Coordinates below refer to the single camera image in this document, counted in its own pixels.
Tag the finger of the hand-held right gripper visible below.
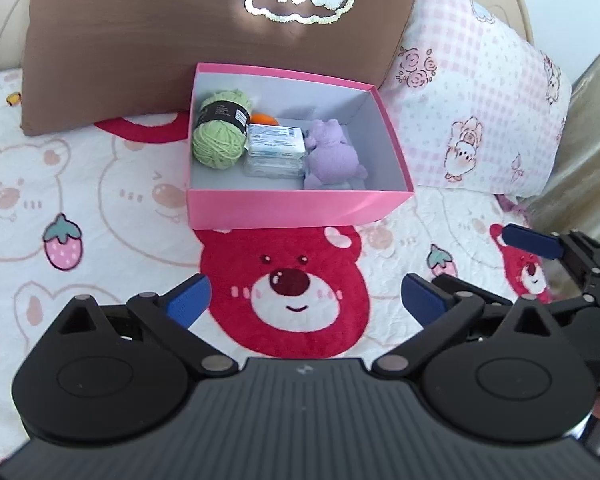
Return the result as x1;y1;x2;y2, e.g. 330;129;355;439
432;275;513;308
502;225;600;306

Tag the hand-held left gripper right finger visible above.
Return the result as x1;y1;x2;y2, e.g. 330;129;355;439
371;274;553;378

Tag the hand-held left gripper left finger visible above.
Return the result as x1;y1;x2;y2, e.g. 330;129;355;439
52;274;241;378

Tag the pink cardboard box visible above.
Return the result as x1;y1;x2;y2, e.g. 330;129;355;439
186;62;415;231

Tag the blue wet wipes pack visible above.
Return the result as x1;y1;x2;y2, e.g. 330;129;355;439
242;155;366;192

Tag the green yarn ball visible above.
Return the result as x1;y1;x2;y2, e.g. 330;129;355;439
191;88;254;170

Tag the purple plush toy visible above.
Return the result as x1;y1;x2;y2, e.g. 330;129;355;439
302;118;368;191

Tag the small clear tissue pack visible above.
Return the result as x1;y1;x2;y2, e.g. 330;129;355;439
245;124;308;160

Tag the printed bear blanket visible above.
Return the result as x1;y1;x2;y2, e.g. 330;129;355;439
0;67;566;461

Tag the beige curtain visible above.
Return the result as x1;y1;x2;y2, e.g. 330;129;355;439
525;25;600;246

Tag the pink checkered pillow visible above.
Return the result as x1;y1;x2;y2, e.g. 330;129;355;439
380;0;573;198

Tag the brown cushion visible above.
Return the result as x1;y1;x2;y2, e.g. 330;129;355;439
21;0;427;137

